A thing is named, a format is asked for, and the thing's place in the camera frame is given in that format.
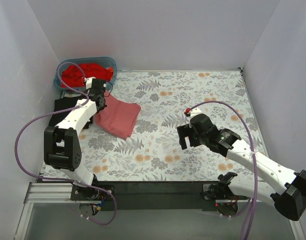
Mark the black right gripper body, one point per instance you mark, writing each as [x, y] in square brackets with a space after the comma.
[189, 135]

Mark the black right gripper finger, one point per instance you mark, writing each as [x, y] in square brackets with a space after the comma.
[184, 130]
[185, 141]

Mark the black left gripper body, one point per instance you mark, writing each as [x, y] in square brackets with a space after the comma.
[100, 102]

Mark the pink t shirt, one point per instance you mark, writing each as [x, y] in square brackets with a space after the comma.
[118, 117]

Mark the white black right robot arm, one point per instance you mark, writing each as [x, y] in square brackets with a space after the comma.
[279, 186]

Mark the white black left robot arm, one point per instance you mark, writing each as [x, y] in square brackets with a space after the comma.
[62, 149]

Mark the red t shirt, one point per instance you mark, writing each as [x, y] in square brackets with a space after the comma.
[75, 78]

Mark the teal plastic laundry basket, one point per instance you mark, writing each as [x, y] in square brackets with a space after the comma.
[104, 61]

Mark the folded black t shirt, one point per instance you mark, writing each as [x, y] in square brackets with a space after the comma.
[63, 110]

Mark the floral patterned table mat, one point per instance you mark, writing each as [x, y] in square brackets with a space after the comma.
[152, 152]

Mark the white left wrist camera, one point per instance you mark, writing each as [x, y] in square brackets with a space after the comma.
[88, 82]

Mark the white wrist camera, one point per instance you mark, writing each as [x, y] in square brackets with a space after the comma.
[190, 113]
[88, 82]

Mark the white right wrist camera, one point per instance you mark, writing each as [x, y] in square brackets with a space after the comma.
[190, 113]

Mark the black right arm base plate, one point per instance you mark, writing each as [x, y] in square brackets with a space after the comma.
[215, 192]

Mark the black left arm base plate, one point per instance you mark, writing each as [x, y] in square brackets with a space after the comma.
[80, 193]

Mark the aluminium frame rail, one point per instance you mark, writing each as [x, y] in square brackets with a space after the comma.
[50, 192]

